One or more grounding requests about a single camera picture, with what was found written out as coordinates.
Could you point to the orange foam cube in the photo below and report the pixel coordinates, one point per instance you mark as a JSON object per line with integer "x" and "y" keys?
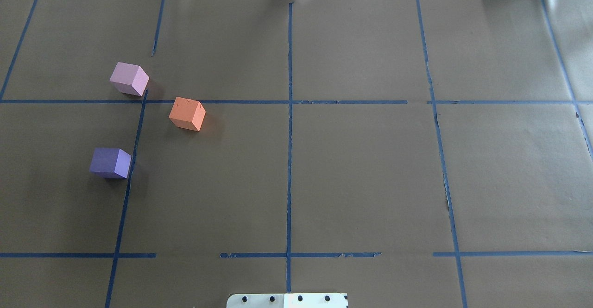
{"x": 187, "y": 114}

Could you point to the pink foam cube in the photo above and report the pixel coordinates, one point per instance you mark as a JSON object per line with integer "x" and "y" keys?
{"x": 129, "y": 79}

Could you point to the purple foam cube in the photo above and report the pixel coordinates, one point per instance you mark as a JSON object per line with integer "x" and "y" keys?
{"x": 110, "y": 163}

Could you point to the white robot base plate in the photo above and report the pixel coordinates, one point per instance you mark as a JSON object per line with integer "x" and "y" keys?
{"x": 288, "y": 300}

